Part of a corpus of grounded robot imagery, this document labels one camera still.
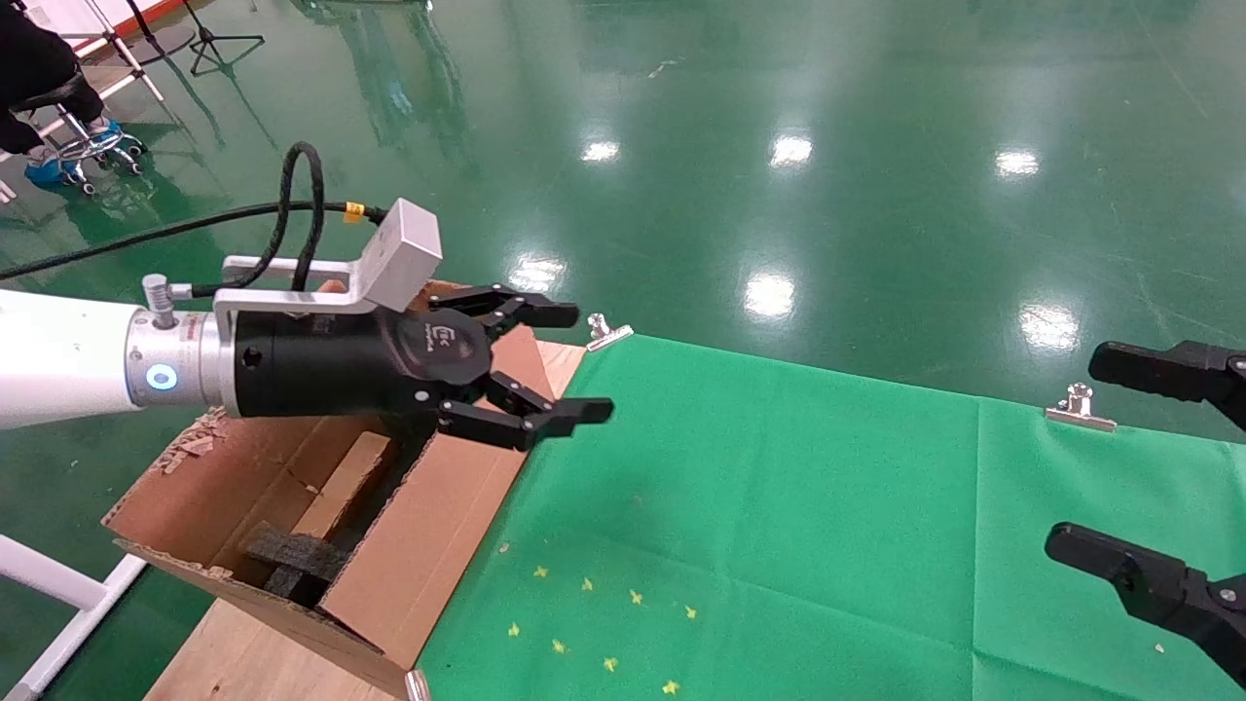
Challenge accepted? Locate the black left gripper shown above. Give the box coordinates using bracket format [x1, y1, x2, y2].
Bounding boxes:
[232, 283, 615, 453]

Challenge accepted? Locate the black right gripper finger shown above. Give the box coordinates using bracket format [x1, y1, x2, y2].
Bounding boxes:
[1044, 524, 1246, 687]
[1086, 341, 1246, 434]

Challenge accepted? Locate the small taped cardboard box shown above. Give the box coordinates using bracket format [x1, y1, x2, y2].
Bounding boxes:
[290, 431, 395, 538]

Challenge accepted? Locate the large open cardboard carton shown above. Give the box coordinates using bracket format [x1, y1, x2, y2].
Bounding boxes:
[102, 279, 590, 697]

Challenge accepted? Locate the green cloth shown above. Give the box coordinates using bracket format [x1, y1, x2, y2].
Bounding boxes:
[417, 334, 1246, 701]

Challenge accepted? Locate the black tripod stand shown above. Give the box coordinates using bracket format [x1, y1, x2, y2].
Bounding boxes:
[185, 0, 266, 77]

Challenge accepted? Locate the black round base stand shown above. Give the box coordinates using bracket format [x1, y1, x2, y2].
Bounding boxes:
[125, 0, 198, 65]

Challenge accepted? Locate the black stool with chrome base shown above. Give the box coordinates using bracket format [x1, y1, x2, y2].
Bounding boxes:
[8, 73, 149, 196]

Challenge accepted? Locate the person in black clothes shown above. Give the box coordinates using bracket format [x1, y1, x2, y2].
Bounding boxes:
[0, 0, 128, 191]

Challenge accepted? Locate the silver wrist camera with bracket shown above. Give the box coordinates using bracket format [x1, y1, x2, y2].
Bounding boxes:
[212, 198, 444, 317]

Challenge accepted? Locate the black cable with yellow tag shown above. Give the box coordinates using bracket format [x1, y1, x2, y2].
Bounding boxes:
[0, 141, 390, 293]

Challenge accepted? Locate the white tube frame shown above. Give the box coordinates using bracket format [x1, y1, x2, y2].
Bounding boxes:
[0, 534, 147, 701]

